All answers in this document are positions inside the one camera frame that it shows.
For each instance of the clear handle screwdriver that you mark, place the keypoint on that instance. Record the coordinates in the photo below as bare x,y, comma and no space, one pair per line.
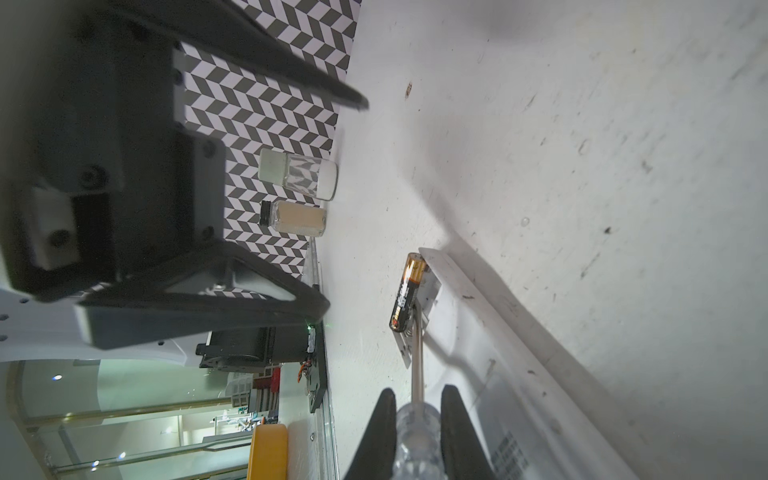
418,451

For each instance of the black gold AAA battery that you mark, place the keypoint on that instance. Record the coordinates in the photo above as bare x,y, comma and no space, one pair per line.
411,280

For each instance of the small white remote control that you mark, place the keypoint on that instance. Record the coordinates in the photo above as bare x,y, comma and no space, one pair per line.
528,426

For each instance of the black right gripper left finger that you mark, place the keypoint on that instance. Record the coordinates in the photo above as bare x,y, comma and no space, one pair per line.
375,454

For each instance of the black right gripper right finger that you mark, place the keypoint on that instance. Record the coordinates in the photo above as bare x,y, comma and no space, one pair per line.
462,452

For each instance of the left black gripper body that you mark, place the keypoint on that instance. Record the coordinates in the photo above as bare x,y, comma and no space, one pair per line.
100,180

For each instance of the yellow object outside cell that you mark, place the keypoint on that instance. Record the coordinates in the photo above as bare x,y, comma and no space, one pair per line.
268,457

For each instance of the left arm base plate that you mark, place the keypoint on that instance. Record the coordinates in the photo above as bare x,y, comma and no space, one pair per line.
254,350

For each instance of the clear jar left side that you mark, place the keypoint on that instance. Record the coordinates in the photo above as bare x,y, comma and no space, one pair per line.
313,177

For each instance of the brown jar black lid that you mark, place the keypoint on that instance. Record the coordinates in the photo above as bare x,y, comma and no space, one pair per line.
293,218

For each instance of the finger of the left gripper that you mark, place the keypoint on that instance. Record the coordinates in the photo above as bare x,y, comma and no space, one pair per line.
220,287
224,29

